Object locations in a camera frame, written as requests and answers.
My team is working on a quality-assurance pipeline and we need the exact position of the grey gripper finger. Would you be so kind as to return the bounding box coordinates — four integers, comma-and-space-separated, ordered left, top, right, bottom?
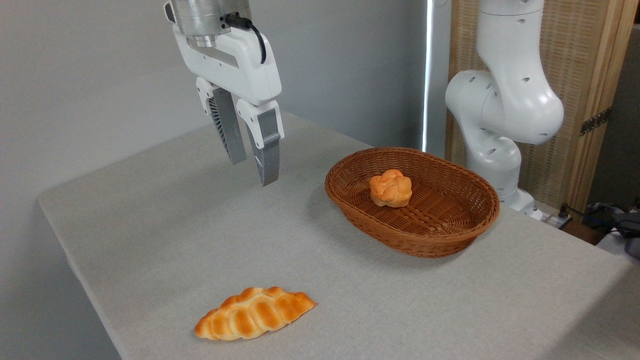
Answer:
196, 77, 248, 166
236, 99, 285, 187

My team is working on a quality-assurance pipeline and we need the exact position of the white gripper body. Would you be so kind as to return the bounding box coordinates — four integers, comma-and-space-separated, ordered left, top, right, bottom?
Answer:
173, 24, 283, 107

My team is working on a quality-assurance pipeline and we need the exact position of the long braided bread loaf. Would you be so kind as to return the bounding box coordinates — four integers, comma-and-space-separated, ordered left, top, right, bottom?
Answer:
194, 286, 317, 342

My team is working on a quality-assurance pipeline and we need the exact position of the round knotted bread roll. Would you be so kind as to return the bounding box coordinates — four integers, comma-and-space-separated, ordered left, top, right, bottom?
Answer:
369, 169, 413, 208

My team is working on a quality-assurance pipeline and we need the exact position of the brown oval wicker basket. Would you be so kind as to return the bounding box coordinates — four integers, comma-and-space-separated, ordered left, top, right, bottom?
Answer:
324, 146, 500, 259

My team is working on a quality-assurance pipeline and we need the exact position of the grey tablecloth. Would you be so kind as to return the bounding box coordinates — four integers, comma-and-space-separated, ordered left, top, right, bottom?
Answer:
37, 111, 640, 360

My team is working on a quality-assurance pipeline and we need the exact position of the white power strip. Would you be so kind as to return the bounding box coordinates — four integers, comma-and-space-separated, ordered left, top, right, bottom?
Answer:
542, 212, 574, 231

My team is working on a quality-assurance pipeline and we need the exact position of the brown wooden box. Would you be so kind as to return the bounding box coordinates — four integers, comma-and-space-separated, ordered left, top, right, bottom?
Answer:
562, 220, 608, 246

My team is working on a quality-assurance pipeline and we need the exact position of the dark metal screen hinge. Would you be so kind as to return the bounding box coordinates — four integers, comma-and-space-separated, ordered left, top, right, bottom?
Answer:
580, 107, 612, 137

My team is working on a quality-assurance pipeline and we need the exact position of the wooden woven folding screen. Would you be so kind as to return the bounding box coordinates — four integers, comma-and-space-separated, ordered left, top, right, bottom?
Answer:
446, 0, 640, 216

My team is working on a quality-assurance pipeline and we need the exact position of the dark grey bag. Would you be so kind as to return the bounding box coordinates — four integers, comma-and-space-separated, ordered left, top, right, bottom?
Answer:
582, 201, 640, 260

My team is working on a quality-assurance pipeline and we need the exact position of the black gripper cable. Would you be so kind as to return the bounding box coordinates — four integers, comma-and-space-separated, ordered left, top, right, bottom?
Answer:
225, 13, 268, 65

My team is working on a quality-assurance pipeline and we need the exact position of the black power cable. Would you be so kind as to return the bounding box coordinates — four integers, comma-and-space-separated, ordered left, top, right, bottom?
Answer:
559, 202, 601, 226

